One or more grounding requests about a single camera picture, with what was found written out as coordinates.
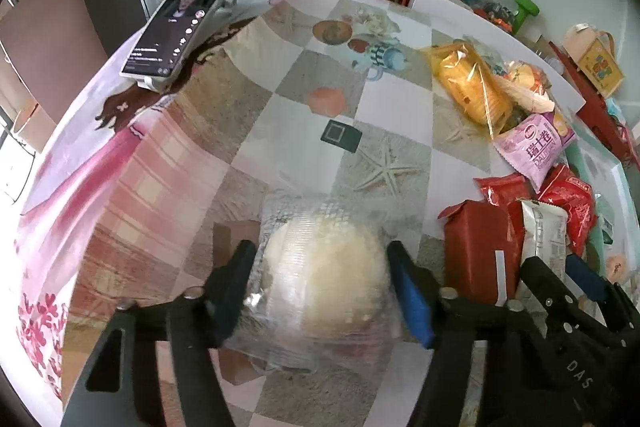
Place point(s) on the smartphone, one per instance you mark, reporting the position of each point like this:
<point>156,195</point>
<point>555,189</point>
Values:
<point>175,22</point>

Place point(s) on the white phone stand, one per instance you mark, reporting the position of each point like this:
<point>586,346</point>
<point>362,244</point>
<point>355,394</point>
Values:
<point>155,83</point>

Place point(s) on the round bun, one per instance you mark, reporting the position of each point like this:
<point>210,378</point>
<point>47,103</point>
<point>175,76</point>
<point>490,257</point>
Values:
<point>325,272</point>

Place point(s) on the green dumbbell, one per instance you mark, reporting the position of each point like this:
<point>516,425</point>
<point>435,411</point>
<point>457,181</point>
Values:
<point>525,9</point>

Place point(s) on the yellow crackers packet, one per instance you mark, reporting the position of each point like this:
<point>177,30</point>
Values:
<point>470,82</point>

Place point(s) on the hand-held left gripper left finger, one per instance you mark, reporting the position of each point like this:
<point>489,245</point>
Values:
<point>234,289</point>

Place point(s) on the red patterned snack packet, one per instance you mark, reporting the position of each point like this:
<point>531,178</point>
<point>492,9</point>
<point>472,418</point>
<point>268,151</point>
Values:
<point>475,247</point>

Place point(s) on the red gift box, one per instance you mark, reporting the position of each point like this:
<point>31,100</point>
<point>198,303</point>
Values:
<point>592,109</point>

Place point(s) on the camouflage toy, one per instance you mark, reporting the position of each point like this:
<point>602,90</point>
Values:
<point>495,13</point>

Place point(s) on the white snack packet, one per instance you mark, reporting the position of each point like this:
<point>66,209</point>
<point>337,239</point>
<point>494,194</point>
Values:
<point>542,227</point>

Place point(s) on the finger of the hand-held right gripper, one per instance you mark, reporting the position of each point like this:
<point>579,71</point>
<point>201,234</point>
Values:
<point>546,284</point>
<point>587,279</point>

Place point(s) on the pink snack packet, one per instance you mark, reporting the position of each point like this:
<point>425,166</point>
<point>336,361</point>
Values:
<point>535,144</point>

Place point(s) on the orange snacks clear packet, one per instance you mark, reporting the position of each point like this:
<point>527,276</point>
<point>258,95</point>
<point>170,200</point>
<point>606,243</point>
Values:
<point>527,82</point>

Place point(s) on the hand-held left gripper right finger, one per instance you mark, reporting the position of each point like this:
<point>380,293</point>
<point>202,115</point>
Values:
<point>410,299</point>

